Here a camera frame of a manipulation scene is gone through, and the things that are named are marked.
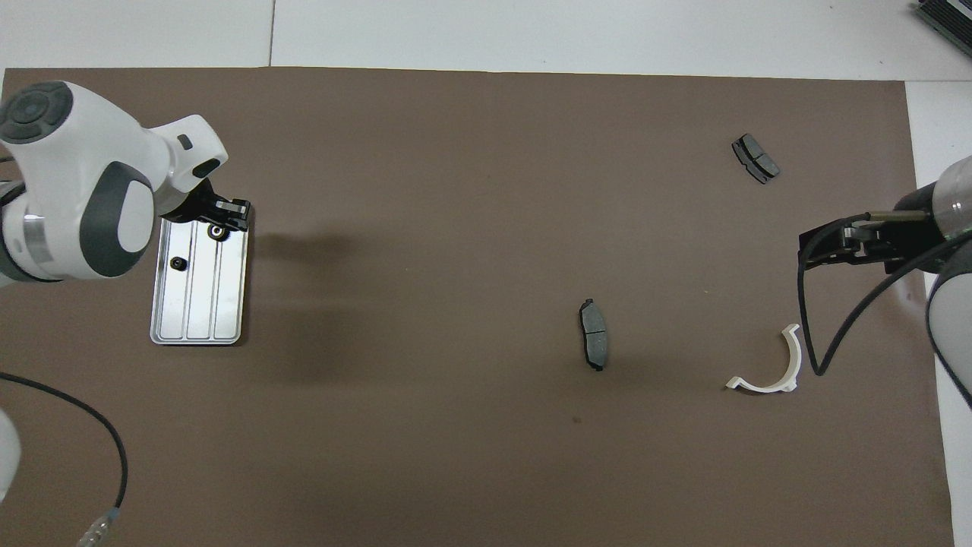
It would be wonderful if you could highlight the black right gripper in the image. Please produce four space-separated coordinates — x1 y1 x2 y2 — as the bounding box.
799 186 947 271

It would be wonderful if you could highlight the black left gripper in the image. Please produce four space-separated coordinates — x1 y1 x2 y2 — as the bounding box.
163 179 252 232

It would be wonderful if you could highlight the silver metal tray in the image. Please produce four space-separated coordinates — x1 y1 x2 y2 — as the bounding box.
150 200 251 346

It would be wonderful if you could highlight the short grey brake pad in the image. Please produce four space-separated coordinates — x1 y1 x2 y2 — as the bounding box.
732 133 781 185

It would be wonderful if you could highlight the white curved plastic clip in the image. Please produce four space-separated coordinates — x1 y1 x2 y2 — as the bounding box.
725 323 803 394

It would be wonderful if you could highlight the brown table mat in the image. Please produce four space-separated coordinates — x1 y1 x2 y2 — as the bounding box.
0 67 951 547

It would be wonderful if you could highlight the dark ribbed metal block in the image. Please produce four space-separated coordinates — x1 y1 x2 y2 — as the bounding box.
911 0 972 46

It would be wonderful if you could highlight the long grey brake pad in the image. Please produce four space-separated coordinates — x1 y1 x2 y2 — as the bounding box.
579 298 609 372

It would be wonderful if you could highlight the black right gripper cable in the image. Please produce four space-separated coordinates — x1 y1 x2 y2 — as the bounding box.
796 215 972 378

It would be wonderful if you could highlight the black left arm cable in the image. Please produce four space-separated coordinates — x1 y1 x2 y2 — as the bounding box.
0 371 128 547

